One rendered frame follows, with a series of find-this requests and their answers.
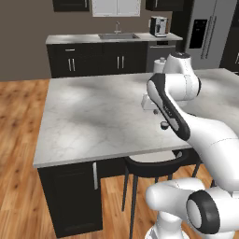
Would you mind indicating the grey dishwasher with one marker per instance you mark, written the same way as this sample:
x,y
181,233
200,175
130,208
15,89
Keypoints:
x,y
159,53

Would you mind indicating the silver coffee machine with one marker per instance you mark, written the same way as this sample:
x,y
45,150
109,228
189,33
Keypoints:
x,y
158,26

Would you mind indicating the silver tap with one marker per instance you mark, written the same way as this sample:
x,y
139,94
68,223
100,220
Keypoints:
x,y
117,27

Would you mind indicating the black base cupboard run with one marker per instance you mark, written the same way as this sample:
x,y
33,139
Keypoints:
x,y
93,60

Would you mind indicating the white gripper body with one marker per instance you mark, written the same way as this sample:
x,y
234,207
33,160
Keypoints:
x,y
147,102

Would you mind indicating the black wall cupboard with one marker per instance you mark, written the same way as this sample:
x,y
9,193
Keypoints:
x,y
164,4
71,5

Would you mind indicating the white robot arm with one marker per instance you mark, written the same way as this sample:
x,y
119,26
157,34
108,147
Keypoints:
x,y
214,146

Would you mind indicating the black island cupboard door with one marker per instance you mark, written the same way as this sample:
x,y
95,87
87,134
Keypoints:
x,y
70,199

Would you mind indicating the tall black cupboard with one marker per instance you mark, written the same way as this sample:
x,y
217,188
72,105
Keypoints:
x,y
231,46

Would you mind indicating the white paper towel roll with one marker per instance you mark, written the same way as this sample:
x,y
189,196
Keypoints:
x,y
158,67

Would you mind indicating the stainless steel fridge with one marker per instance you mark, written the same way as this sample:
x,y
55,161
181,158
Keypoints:
x,y
211,31

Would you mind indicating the black stool with white seat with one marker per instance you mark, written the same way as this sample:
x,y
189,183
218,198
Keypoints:
x,y
155,166

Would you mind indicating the white window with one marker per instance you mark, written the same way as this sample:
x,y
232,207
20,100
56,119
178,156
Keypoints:
x,y
116,7

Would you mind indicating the steel sink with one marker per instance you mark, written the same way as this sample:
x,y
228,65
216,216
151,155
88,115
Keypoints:
x,y
118,36

